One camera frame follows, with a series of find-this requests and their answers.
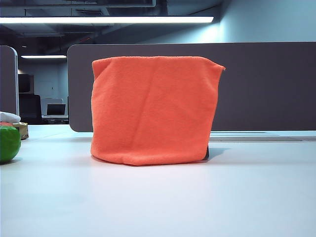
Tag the orange microfibre cloth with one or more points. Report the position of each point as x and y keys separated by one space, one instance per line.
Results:
x=153 y=111

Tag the black glossy standing panel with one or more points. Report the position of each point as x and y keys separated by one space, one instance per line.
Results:
x=207 y=153

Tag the grey laptop screen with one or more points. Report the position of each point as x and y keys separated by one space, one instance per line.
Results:
x=56 y=109

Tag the white office desk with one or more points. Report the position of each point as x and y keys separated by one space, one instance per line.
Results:
x=54 y=116

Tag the long ceiling light strip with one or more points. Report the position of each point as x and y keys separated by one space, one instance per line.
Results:
x=123 y=19

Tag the large grey desk divider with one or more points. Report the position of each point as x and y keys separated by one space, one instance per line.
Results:
x=271 y=86

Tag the black office chair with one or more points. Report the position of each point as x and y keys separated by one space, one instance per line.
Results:
x=29 y=108

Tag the short ceiling light strip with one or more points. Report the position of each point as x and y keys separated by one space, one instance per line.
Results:
x=43 y=56

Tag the gold tissue pack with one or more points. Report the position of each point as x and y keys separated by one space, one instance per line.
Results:
x=22 y=130

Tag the dark computer monitor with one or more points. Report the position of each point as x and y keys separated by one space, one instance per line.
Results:
x=24 y=82

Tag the green toy apple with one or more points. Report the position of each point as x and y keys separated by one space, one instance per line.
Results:
x=8 y=145

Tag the orange toy fruit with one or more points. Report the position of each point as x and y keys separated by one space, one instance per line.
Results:
x=4 y=123

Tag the grey side desk divider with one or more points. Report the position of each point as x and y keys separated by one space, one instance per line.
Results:
x=7 y=79

